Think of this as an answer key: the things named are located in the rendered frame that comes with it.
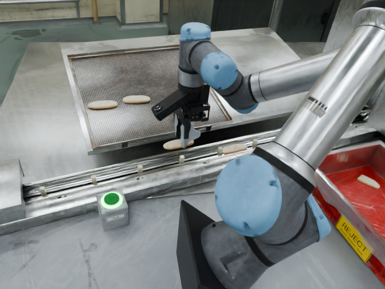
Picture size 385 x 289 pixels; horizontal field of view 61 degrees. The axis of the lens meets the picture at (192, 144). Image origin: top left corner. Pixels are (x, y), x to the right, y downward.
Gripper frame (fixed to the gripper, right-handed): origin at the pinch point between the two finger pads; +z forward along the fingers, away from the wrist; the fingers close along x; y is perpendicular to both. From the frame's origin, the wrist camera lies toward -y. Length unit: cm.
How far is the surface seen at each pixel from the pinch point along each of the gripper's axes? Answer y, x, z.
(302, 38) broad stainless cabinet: 195, 166, 48
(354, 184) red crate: 53, -26, 11
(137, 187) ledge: -15.8, -8.0, 7.5
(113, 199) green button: -23.8, -14.1, 3.1
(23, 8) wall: -49, 370, 74
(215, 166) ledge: 9.9, -7.0, 7.4
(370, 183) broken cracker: 58, -28, 10
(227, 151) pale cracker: 17.7, -1.1, 7.8
